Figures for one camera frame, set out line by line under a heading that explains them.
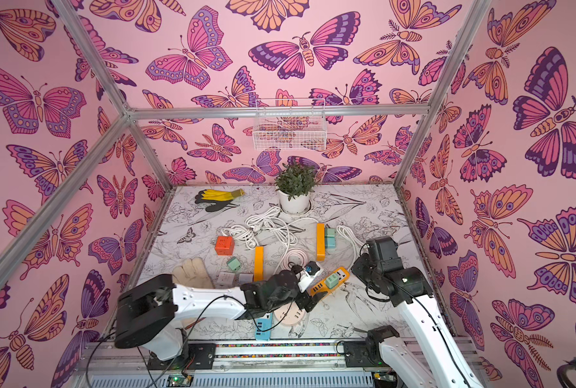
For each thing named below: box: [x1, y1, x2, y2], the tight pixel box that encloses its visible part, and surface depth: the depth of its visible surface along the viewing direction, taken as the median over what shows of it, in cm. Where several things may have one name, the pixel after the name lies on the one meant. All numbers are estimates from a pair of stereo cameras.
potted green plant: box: [275, 163, 318, 215], surface depth 99 cm
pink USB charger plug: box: [238, 273, 254, 285], surface depth 89 cm
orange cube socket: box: [215, 236, 235, 256], surface depth 97 cm
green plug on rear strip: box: [325, 227, 336, 238], surface depth 102 cm
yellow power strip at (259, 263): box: [253, 245, 265, 283], surface depth 97 cm
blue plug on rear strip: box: [325, 236, 336, 249], surface depth 99 cm
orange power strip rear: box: [316, 223, 327, 262], surface depth 97 cm
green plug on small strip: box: [325, 273, 339, 290], surface depth 84 cm
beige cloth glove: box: [172, 257, 215, 289], surface depth 94 cm
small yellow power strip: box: [309, 266, 351, 297], surface depth 89 cm
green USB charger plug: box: [226, 257, 242, 271], surface depth 94 cm
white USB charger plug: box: [216, 271, 236, 288], surface depth 89 cm
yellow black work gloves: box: [194, 188, 246, 213], surface depth 115 cm
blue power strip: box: [255, 312, 274, 342], surface depth 78 cm
